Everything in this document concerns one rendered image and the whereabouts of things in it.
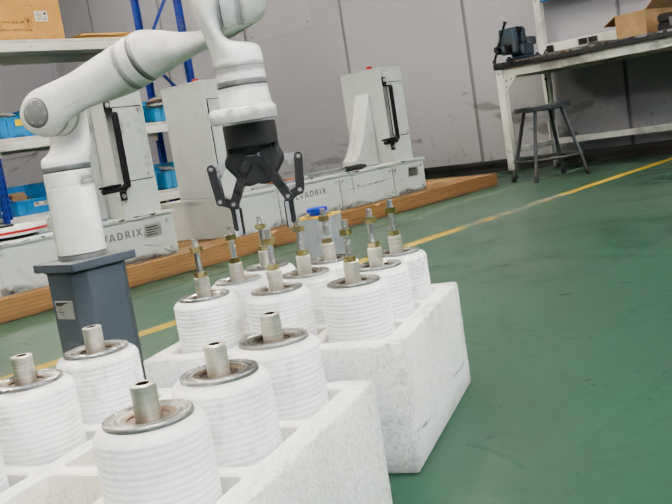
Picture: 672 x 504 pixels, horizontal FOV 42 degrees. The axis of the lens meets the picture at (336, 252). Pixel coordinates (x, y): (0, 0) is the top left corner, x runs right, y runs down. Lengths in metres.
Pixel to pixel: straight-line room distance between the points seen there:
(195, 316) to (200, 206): 2.85
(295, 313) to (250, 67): 0.34
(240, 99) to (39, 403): 0.50
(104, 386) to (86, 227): 0.74
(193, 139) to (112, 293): 2.41
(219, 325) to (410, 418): 0.31
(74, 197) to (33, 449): 0.85
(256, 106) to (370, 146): 3.80
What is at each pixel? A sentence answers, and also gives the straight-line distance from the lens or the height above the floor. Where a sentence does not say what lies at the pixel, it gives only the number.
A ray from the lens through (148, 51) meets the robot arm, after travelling 1.60.
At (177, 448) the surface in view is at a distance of 0.71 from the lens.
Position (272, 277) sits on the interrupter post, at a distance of 1.25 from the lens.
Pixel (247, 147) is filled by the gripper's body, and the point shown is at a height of 0.46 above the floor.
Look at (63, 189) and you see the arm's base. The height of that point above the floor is 0.44.
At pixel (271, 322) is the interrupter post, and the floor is 0.27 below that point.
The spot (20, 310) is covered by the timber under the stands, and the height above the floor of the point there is 0.03.
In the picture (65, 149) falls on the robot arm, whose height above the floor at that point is 0.51.
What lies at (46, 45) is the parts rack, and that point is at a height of 1.40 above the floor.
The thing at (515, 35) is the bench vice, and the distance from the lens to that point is 5.78.
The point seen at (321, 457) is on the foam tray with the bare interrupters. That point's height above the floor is 0.15.
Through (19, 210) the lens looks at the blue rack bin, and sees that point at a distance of 6.36.
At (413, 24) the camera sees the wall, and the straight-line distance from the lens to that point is 7.21.
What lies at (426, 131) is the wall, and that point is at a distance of 7.18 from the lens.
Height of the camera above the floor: 0.45
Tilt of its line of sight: 7 degrees down
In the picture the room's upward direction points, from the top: 9 degrees counter-clockwise
